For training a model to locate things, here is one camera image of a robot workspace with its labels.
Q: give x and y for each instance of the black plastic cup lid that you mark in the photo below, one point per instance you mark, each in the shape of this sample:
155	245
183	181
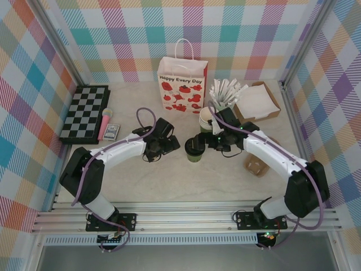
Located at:
190	146

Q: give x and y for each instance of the brown pulp cup carrier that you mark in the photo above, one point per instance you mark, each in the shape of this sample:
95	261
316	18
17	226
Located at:
255	166

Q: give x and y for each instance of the white red printed paper bag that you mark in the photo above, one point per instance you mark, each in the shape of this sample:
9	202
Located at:
180	93

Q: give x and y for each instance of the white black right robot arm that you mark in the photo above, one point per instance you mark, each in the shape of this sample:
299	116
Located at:
270	152

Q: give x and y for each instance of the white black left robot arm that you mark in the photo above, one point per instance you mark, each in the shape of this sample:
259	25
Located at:
121	149

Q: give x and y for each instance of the stack of paper cups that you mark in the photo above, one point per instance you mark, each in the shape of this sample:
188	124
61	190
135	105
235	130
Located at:
206	115

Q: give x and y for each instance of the mint green straw holder cup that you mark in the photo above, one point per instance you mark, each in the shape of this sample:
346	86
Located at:
222	105

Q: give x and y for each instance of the brown cardboard napkin box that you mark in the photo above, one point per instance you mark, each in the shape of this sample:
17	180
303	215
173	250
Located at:
259	118

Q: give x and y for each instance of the small silver packet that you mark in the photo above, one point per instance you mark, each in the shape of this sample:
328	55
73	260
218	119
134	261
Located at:
111	132

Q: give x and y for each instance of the white napkin stack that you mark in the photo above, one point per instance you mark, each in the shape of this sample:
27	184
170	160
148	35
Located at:
256	98

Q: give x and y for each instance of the black grey chessboard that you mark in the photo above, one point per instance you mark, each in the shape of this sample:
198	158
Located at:
84	113

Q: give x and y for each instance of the small right control board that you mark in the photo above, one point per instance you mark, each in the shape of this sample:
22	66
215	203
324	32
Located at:
269	237

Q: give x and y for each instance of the small control board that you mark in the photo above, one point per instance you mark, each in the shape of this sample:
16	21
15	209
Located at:
269	237
111	239

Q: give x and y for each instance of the small left control board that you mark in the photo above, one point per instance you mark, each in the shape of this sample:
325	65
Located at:
111	239

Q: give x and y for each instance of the grey metal panel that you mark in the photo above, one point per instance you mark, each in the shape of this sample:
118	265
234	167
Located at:
183	258

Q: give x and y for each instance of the aluminium side rail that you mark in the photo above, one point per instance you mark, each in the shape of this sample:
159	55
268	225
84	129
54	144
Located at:
294	118

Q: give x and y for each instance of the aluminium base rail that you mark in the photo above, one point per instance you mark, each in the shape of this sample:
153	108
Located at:
183	217

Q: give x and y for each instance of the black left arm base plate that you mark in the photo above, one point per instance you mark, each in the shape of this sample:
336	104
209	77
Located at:
128	221

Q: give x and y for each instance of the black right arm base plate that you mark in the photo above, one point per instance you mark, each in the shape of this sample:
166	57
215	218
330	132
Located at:
245	221

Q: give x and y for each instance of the aluminium right frame post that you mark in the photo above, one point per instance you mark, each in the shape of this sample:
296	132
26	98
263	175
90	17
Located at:
307	42

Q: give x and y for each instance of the aluminium frame post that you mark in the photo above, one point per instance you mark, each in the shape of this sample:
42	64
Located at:
307	42
62	42

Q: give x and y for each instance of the aluminium left frame post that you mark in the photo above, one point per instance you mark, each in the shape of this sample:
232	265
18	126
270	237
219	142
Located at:
62	42

